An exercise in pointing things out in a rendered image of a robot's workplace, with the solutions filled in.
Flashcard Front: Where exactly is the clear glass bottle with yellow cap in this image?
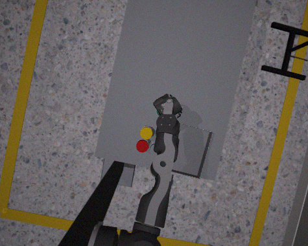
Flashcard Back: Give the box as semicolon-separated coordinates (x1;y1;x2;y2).
140;126;152;139

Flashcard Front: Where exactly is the clear bottle with grey cap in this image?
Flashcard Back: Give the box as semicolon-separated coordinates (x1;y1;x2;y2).
149;141;158;156

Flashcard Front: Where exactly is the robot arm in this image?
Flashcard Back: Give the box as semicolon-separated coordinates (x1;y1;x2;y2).
88;97;183;246

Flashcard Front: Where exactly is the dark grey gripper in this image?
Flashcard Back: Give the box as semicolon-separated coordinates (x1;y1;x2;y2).
153;94;182;118

